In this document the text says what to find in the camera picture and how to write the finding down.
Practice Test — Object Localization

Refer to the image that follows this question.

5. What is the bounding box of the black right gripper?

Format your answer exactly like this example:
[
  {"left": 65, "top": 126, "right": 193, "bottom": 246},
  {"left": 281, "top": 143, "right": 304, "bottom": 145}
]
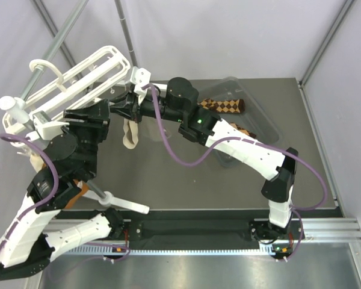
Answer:
[{"left": 111, "top": 89, "right": 185, "bottom": 126}]

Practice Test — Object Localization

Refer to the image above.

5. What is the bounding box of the cream white ribbed sock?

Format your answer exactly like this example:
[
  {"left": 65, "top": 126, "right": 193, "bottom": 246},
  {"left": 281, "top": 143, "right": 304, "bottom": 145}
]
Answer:
[{"left": 122, "top": 119, "right": 169, "bottom": 149}]

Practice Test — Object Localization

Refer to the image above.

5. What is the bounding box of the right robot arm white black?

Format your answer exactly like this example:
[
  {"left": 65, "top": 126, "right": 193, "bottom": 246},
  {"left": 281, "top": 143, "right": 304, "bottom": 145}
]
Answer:
[{"left": 110, "top": 77, "right": 298, "bottom": 238}]

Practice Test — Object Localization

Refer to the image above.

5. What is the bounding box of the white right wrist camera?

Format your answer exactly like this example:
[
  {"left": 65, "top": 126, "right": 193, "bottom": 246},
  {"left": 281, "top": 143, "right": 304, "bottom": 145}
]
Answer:
[{"left": 129, "top": 66, "right": 152, "bottom": 104}]

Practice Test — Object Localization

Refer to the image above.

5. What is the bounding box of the white pole joint connector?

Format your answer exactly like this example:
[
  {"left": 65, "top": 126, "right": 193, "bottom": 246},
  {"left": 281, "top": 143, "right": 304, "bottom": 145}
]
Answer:
[{"left": 0, "top": 96, "right": 30, "bottom": 124}]

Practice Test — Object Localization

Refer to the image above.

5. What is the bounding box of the clear plastic bin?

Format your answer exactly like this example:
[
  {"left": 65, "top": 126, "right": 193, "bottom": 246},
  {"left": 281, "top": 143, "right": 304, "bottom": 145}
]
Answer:
[{"left": 198, "top": 76, "right": 283, "bottom": 168}]

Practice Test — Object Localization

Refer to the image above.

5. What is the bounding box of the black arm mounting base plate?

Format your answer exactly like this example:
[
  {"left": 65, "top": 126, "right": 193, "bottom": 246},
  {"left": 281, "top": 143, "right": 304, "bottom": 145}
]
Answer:
[{"left": 126, "top": 219, "right": 301, "bottom": 250}]

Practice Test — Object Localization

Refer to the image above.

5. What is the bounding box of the aluminium frame rail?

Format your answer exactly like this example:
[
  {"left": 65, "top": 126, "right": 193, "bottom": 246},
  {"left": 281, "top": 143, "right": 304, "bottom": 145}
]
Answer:
[{"left": 48, "top": 218, "right": 361, "bottom": 256}]

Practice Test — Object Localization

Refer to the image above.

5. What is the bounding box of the brown orange argyle sock crumpled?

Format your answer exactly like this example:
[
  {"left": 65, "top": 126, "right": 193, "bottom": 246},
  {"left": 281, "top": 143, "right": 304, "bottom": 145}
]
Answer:
[{"left": 229, "top": 122, "right": 257, "bottom": 139}]

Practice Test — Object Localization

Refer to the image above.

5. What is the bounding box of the brown orange argyle sock flat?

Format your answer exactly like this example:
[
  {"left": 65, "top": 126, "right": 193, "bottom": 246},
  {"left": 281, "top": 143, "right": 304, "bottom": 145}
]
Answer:
[{"left": 199, "top": 98, "right": 245, "bottom": 114}]

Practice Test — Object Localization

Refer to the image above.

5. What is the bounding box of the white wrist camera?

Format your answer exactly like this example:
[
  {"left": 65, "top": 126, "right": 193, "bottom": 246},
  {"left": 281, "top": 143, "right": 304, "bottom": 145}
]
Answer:
[
  {"left": 32, "top": 111, "right": 69, "bottom": 140},
  {"left": 129, "top": 66, "right": 152, "bottom": 104}
]

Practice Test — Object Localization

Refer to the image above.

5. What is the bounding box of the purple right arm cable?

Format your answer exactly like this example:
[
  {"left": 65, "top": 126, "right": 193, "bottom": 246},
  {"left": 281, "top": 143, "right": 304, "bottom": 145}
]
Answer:
[{"left": 141, "top": 83, "right": 329, "bottom": 263}]

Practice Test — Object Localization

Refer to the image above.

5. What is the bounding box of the thin grey back stand pole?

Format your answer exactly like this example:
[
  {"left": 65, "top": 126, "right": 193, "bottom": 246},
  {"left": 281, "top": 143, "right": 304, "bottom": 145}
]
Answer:
[{"left": 114, "top": 0, "right": 138, "bottom": 67}]

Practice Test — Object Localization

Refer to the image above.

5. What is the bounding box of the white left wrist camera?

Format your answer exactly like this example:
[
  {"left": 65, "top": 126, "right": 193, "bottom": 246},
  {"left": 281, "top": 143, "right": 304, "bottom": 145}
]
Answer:
[{"left": 32, "top": 111, "right": 69, "bottom": 140}]

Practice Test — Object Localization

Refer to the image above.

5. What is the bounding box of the orange sock with cream cuff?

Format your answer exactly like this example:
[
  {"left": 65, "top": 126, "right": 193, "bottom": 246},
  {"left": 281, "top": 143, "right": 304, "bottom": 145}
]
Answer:
[{"left": 26, "top": 153, "right": 89, "bottom": 213}]

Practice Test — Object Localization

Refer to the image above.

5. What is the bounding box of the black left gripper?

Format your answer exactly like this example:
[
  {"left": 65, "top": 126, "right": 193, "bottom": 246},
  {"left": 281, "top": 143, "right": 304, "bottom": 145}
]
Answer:
[{"left": 64, "top": 98, "right": 112, "bottom": 179}]

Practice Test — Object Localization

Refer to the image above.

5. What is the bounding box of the white stand base foot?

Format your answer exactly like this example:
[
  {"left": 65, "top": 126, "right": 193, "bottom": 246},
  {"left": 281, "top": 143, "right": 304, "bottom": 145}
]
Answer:
[{"left": 84, "top": 190, "right": 150, "bottom": 214}]

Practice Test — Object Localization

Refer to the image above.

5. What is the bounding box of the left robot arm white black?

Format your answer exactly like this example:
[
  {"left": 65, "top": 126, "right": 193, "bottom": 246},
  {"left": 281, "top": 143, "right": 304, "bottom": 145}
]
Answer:
[{"left": 0, "top": 99, "right": 125, "bottom": 281}]

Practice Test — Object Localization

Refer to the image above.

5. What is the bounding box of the white plastic clip hanger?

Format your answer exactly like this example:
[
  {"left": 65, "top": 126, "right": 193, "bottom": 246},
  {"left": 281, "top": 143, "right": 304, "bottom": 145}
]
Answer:
[{"left": 2, "top": 45, "right": 132, "bottom": 141}]

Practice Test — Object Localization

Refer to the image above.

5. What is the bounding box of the grey metal stand pole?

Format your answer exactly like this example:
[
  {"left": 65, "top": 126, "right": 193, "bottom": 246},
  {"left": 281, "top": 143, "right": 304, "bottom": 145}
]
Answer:
[{"left": 19, "top": 0, "right": 109, "bottom": 199}]

